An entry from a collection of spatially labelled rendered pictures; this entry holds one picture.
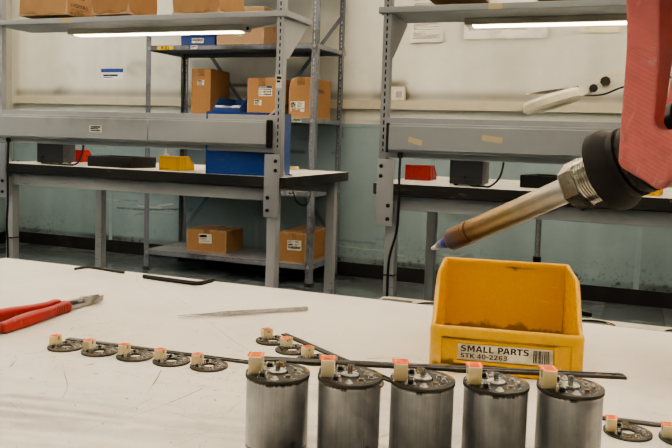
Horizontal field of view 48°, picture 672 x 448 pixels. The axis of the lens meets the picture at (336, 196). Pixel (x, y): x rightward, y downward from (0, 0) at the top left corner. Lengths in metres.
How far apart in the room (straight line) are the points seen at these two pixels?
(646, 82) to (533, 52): 4.49
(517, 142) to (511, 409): 2.25
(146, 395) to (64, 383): 0.06
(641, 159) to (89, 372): 0.39
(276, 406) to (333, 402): 0.02
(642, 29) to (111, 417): 0.33
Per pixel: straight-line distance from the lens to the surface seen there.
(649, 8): 0.21
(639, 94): 0.22
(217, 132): 2.89
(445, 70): 4.78
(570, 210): 2.58
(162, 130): 3.02
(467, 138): 2.55
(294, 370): 0.30
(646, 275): 4.68
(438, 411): 0.29
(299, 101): 4.61
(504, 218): 0.25
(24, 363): 0.55
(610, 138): 0.23
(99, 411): 0.45
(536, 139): 2.52
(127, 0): 3.23
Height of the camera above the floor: 0.90
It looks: 4 degrees down
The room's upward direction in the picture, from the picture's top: 2 degrees clockwise
